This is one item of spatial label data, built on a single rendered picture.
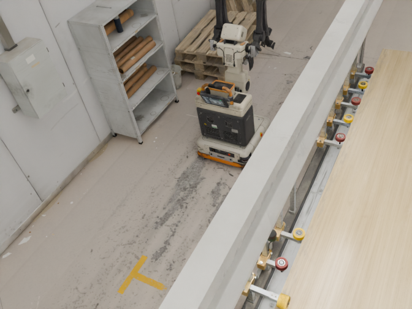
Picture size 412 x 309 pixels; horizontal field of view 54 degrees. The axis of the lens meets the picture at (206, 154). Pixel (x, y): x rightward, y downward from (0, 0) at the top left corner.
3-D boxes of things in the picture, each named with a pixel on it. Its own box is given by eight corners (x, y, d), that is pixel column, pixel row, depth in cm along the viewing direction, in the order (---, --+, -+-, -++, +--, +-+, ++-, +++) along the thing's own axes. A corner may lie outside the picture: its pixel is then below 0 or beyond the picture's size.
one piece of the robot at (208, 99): (234, 111, 395) (227, 100, 375) (202, 105, 410) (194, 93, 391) (238, 102, 398) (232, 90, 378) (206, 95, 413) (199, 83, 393)
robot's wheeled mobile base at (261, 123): (248, 172, 431) (246, 156, 414) (197, 157, 459) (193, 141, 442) (273, 132, 470) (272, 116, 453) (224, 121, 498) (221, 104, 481)
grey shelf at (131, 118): (113, 136, 513) (66, 21, 406) (151, 95, 566) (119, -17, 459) (141, 144, 494) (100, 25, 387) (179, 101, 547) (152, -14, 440)
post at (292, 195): (288, 212, 305) (288, 171, 274) (290, 208, 308) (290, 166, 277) (294, 214, 303) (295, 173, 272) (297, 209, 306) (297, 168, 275)
